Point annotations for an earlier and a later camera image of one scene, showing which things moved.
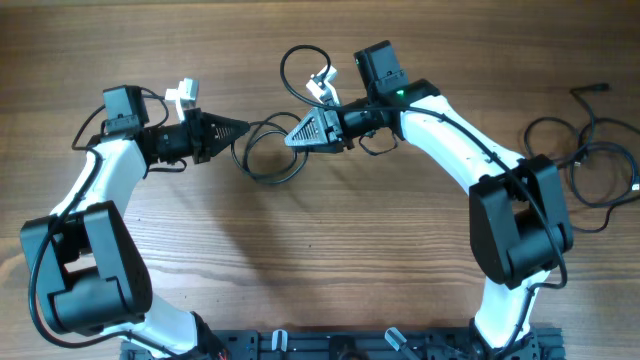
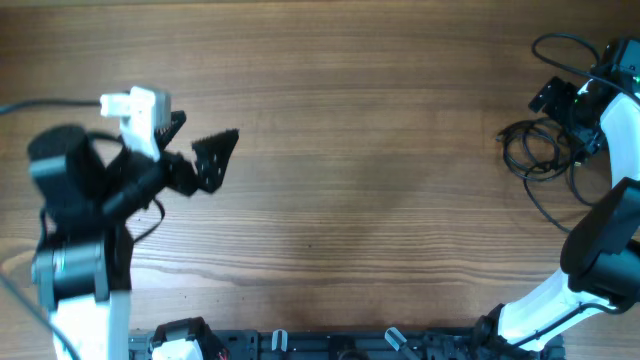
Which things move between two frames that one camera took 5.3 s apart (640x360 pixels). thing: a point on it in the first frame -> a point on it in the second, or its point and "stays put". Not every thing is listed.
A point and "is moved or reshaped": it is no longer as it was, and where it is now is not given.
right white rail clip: x=394 y=337 stays put
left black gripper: x=204 y=142 -> x=185 y=178
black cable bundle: x=262 y=151 is moved or reshaped
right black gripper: x=333 y=135 -> x=564 y=92
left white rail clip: x=279 y=340 stays put
